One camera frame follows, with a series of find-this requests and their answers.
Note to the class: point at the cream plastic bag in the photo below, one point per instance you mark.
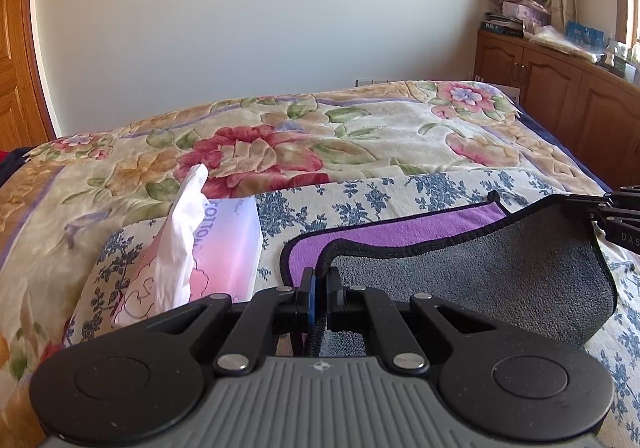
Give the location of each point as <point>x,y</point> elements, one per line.
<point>560,39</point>

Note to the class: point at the blue box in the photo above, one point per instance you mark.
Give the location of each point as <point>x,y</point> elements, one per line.
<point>585,33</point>

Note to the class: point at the stack of books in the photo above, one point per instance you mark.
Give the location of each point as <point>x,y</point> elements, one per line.
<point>502,26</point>

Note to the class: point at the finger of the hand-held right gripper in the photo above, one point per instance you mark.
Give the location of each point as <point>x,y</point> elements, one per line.
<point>590,201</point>

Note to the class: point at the white radiator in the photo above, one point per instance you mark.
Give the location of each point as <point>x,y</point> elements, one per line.
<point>374,81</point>

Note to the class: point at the wooden cabinet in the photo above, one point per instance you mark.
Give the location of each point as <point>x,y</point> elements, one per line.
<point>550,88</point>

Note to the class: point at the floral plush blanket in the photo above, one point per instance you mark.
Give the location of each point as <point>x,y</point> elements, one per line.
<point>310,121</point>

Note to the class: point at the white bottles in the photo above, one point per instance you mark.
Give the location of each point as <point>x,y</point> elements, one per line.
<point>616,53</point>

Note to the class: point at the purple and grey towel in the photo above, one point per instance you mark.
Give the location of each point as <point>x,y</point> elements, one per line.
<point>500,268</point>

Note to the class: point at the red cloth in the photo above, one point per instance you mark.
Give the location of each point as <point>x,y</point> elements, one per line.
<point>6,159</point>

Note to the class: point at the dark blue mattress edge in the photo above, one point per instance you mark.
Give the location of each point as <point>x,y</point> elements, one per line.
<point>565,143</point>

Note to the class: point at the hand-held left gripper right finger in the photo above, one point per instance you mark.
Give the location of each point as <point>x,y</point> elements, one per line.
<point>331,295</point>

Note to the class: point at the wooden door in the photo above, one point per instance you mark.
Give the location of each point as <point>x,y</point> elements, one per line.
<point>17,53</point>

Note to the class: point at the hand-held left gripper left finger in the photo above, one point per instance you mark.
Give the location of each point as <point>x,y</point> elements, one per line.
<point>309,300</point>

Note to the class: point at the pink box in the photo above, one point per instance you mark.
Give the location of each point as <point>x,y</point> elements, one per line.
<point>525,13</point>

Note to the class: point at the pink tissue pack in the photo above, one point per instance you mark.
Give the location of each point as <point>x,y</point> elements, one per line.
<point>225,253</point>

